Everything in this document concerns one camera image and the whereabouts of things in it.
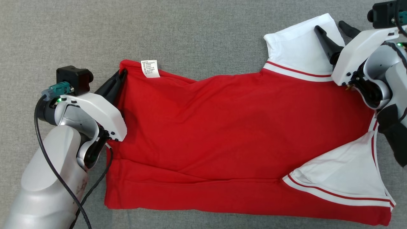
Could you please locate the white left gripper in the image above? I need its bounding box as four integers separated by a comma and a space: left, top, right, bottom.
58, 70, 128, 142

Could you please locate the red t-shirt with white sleeves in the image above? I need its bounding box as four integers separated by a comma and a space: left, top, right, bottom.
104, 13, 397, 226

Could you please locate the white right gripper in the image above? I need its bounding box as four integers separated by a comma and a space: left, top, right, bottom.
314, 20, 400, 87

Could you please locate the teal left camera connector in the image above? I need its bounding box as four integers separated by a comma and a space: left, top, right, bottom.
41, 81, 71, 101

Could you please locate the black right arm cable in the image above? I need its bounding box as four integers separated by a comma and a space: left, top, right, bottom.
394, 0, 407, 38

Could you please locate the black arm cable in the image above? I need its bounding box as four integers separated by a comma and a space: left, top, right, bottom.
394, 0, 407, 38
34, 95, 114, 229

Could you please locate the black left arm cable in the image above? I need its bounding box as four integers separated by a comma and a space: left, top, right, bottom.
34, 95, 114, 229

